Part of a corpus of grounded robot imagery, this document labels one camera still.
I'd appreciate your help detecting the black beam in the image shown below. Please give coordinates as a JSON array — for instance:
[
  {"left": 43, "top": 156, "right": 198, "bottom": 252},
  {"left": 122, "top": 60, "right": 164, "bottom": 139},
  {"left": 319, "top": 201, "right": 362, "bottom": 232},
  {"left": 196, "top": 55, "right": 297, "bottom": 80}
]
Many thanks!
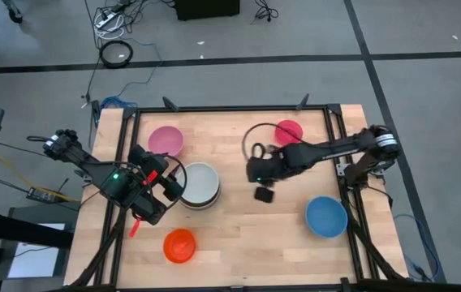
[{"left": 0, "top": 208, "right": 73, "bottom": 249}]

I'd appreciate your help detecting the white coiled cable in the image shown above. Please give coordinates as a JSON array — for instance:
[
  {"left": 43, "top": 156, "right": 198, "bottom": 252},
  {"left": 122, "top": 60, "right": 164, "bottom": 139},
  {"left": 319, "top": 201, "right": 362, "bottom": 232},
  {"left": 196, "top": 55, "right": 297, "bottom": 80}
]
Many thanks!
[{"left": 94, "top": 24, "right": 126, "bottom": 41}]

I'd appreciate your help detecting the white panel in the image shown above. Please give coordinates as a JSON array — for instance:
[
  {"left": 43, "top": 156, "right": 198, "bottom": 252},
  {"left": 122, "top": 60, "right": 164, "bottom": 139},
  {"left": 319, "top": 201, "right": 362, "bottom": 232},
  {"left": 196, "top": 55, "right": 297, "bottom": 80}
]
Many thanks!
[{"left": 6, "top": 221, "right": 67, "bottom": 280}]

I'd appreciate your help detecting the yellow cable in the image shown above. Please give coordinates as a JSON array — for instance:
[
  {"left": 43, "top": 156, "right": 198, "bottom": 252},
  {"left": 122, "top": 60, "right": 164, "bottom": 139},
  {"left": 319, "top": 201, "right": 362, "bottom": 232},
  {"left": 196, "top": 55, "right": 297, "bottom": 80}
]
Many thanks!
[{"left": 0, "top": 156, "right": 81, "bottom": 203}]

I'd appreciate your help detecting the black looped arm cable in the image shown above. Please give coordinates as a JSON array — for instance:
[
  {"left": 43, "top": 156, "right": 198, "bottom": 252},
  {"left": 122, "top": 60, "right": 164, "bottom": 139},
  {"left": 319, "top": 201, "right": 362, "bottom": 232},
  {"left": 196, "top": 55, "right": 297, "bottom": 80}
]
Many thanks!
[
  {"left": 161, "top": 153, "right": 189, "bottom": 210},
  {"left": 241, "top": 122, "right": 308, "bottom": 163}
]

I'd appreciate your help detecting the crimson red plastic bowl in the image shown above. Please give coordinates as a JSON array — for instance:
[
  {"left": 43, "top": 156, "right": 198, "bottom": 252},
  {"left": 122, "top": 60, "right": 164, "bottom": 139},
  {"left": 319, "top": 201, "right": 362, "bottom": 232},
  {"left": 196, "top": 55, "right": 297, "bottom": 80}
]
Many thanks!
[{"left": 274, "top": 119, "right": 304, "bottom": 147}]

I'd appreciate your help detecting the black cable bundle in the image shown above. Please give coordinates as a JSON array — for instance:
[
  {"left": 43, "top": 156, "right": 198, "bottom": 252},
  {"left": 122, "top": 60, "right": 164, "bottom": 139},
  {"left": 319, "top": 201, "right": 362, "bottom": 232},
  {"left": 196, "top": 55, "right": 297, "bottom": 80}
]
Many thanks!
[{"left": 250, "top": 0, "right": 280, "bottom": 24}]

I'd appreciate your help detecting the white speckled bowl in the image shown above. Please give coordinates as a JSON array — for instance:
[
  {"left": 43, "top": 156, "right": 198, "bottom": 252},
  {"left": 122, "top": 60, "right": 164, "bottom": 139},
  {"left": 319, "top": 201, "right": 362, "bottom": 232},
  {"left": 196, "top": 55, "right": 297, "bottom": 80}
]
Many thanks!
[{"left": 179, "top": 161, "right": 221, "bottom": 206}]

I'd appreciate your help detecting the black ring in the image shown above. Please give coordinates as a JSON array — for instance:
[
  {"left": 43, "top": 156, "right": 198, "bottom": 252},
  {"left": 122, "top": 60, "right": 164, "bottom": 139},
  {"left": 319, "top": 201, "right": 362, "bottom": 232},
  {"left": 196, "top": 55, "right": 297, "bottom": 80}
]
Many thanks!
[{"left": 98, "top": 39, "right": 135, "bottom": 69}]

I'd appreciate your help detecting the orange-red translucent bowl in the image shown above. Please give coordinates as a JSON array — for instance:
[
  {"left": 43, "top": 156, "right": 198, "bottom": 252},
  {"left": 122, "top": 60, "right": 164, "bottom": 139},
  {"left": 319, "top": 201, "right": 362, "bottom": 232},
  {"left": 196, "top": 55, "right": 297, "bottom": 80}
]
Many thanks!
[{"left": 162, "top": 228, "right": 197, "bottom": 264}]

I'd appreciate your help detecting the red strap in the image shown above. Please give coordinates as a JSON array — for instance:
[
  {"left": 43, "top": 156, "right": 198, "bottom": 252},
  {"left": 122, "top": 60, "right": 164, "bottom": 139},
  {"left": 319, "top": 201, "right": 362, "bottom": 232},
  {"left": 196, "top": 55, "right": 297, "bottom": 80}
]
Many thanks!
[{"left": 127, "top": 217, "right": 144, "bottom": 238}]

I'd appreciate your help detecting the black box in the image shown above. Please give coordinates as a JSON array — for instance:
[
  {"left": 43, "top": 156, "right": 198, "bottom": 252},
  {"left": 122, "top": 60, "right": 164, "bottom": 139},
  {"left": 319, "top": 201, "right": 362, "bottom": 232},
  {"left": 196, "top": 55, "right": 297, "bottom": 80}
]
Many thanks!
[{"left": 173, "top": 0, "right": 242, "bottom": 21}]

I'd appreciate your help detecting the black aluminium rig frame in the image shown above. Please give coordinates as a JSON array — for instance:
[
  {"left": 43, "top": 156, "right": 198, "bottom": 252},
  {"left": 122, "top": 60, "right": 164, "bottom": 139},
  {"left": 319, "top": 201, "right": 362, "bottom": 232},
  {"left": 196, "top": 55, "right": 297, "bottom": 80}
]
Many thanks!
[{"left": 63, "top": 95, "right": 412, "bottom": 292}]

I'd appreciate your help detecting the blue cable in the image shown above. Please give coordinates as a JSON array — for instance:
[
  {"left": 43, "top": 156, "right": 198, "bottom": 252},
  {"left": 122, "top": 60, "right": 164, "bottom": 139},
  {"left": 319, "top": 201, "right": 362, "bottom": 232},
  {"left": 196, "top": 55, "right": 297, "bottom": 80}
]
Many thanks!
[
  {"left": 392, "top": 213, "right": 442, "bottom": 283},
  {"left": 99, "top": 96, "right": 138, "bottom": 110}
]

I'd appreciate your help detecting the medium blue plastic bowl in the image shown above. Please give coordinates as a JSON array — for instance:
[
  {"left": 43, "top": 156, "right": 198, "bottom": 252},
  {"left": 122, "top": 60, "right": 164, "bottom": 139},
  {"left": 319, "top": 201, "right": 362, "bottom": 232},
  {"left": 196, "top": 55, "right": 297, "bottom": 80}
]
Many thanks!
[{"left": 304, "top": 195, "right": 349, "bottom": 239}]

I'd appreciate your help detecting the long black floor cable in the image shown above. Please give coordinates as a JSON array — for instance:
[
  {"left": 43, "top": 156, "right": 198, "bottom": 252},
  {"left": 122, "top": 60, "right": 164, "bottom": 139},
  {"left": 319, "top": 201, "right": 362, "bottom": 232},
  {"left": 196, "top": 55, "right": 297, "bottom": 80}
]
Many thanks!
[{"left": 80, "top": 0, "right": 101, "bottom": 102}]

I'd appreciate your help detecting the white power strip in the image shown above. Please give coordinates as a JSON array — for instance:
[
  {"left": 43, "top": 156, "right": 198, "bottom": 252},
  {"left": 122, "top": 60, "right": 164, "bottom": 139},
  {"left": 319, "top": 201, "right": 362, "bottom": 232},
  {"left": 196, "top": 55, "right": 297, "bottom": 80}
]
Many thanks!
[{"left": 94, "top": 10, "right": 126, "bottom": 29}]

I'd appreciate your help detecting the pink plastic bowl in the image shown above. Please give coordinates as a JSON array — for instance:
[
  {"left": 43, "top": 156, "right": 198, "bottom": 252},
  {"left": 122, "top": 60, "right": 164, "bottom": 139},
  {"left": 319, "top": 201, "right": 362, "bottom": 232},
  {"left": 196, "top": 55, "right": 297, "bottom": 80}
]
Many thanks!
[{"left": 147, "top": 125, "right": 185, "bottom": 158}]

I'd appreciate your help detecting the black floor device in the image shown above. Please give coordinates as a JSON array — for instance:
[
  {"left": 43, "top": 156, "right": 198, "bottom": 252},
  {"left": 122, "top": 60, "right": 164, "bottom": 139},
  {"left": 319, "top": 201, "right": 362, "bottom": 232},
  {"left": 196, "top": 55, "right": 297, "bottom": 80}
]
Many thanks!
[{"left": 26, "top": 186, "right": 59, "bottom": 204}]

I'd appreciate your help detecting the grey office chair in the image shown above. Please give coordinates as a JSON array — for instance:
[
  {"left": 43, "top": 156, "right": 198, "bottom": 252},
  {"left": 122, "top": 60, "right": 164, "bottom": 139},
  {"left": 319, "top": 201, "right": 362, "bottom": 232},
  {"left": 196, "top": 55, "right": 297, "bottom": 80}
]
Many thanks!
[{"left": 1, "top": 0, "right": 24, "bottom": 24}]

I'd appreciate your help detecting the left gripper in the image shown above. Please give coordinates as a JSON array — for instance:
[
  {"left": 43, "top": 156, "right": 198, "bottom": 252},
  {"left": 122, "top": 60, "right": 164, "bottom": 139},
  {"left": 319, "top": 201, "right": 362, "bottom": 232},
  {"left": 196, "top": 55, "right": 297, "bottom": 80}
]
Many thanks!
[{"left": 127, "top": 144, "right": 186, "bottom": 226}]

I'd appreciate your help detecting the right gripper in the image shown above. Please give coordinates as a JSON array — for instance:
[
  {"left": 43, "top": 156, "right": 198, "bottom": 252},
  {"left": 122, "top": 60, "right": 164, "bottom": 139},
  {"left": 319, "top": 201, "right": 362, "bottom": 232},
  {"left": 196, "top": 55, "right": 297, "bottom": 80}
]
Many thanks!
[{"left": 245, "top": 153, "right": 285, "bottom": 204}]

